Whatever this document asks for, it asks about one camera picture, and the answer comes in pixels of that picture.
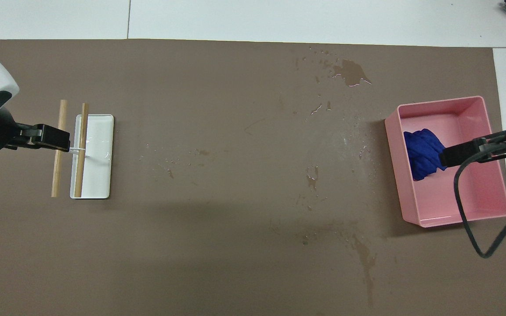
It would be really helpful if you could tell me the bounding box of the blue towel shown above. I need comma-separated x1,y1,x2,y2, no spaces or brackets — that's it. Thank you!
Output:
403,128,449,182

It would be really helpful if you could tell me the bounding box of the white towel rack tray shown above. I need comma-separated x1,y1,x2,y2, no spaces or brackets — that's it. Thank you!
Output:
69,114,115,200

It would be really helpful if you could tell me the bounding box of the water puddle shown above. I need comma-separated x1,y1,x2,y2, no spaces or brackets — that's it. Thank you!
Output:
332,58,372,87

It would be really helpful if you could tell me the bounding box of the wooden rack rod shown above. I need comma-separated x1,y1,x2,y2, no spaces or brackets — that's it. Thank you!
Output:
51,99,68,198
74,103,89,198

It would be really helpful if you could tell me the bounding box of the pink plastic bin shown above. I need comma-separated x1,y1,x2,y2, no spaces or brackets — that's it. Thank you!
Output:
384,96,506,228

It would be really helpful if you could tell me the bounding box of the brown table mat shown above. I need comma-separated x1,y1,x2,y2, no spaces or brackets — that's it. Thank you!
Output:
0,39,506,316

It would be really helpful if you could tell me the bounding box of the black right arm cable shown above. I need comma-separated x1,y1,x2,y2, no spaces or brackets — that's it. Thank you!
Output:
453,132,506,259

